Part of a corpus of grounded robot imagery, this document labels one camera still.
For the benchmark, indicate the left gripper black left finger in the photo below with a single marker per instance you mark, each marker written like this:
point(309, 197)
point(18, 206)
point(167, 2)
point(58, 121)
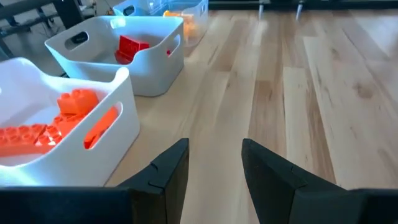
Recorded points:
point(168, 177)

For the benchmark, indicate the black furniture legs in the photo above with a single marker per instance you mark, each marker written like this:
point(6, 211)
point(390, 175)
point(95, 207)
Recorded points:
point(66, 11)

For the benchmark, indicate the small square orange toy brick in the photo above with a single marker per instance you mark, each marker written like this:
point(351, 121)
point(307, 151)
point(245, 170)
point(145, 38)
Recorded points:
point(77, 101)

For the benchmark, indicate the clear plastic bin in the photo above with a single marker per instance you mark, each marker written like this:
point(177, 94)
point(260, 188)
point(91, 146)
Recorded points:
point(202, 18)

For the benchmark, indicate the long red toy brick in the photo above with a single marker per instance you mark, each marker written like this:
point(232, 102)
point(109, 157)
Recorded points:
point(132, 46)

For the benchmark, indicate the white plastic bin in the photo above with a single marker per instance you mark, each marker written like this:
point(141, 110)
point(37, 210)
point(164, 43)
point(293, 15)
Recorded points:
point(71, 168)

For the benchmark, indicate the long amber toy brick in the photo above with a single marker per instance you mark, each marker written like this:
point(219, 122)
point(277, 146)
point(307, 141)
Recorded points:
point(172, 14)

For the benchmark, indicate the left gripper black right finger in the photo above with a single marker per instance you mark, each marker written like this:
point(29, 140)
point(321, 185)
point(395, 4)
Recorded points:
point(267, 177)

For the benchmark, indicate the grey plastic bin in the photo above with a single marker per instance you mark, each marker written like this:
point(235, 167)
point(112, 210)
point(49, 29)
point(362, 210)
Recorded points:
point(149, 77)

